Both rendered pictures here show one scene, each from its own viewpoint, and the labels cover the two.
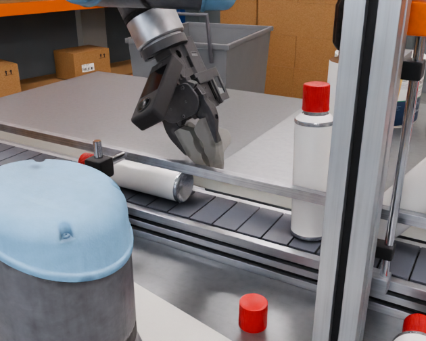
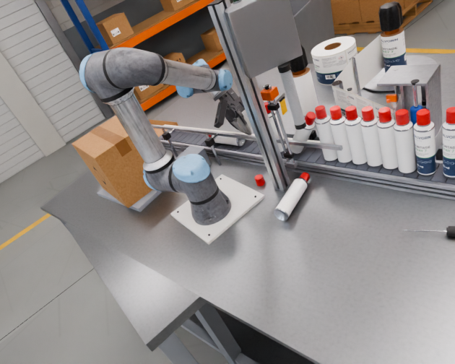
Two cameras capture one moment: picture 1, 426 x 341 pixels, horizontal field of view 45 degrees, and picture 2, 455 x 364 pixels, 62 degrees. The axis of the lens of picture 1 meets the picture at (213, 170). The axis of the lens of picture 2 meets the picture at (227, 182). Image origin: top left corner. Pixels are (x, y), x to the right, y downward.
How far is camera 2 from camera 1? 90 cm
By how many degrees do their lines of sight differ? 24
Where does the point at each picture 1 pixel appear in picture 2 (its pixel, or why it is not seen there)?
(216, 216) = (252, 149)
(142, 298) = (229, 181)
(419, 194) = (299, 136)
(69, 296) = (197, 185)
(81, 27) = not seen: hidden behind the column
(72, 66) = (214, 42)
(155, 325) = (232, 188)
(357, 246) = (270, 159)
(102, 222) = (199, 168)
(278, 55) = not seen: outside the picture
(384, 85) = (258, 120)
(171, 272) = (240, 171)
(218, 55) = not seen: hidden behind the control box
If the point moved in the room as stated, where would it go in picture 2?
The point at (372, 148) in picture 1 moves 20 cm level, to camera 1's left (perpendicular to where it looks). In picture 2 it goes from (262, 135) to (207, 146)
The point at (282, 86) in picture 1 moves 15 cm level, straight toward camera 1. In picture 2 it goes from (353, 14) to (352, 19)
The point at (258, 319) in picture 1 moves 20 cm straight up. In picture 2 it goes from (260, 181) to (243, 138)
